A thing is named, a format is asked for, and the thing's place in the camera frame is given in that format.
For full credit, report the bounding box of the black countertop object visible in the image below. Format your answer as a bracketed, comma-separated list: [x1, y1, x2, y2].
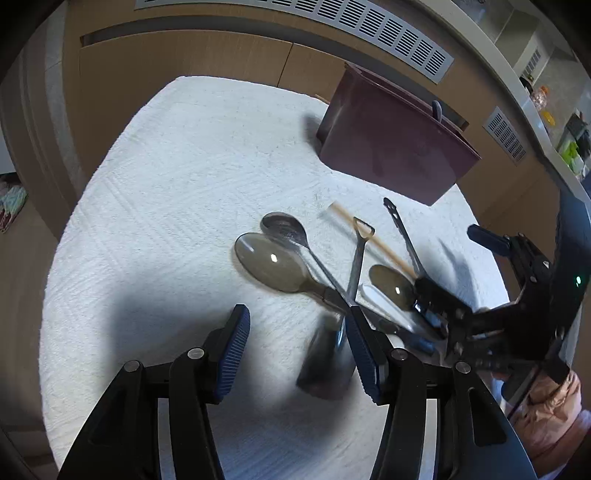
[566, 113, 589, 141]

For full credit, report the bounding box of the long grey vent grille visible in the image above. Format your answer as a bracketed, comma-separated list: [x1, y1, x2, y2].
[134, 0, 455, 84]

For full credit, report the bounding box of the wooden cabinet front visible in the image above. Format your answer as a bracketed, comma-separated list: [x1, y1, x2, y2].
[0, 0, 568, 287]

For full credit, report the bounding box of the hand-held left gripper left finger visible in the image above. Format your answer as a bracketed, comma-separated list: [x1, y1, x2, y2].
[58, 304, 251, 480]

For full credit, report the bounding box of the plain metal spoon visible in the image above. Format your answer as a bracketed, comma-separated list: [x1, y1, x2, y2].
[260, 211, 360, 309]

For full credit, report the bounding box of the white spoon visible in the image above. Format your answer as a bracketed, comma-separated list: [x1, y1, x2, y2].
[359, 284, 416, 333]

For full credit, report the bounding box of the smiley-face metal spoon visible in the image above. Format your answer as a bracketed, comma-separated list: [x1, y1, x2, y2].
[382, 197, 426, 280]

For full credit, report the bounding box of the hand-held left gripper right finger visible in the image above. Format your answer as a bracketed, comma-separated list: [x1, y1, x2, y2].
[345, 306, 539, 480]

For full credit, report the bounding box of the maroon plastic utensil container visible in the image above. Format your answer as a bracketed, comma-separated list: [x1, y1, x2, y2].
[316, 62, 482, 207]

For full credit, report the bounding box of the green object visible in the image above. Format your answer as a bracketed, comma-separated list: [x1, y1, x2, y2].
[558, 141, 581, 174]

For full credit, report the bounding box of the white textured towel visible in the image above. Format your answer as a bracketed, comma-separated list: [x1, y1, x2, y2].
[39, 76, 509, 480]

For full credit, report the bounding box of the small grey vent grille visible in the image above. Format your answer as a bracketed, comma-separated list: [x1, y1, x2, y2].
[482, 106, 528, 165]

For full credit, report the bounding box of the wooden utensil handle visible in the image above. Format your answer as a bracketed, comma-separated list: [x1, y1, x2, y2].
[329, 202, 414, 278]

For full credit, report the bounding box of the grey countertop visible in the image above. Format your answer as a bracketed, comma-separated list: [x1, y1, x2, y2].
[416, 0, 591, 199]

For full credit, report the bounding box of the colourful patterned cloth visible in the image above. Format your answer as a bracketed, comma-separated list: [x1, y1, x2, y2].
[0, 180, 27, 234]

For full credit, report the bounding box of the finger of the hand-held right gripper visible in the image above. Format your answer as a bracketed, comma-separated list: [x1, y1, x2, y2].
[414, 276, 472, 341]
[466, 223, 514, 256]

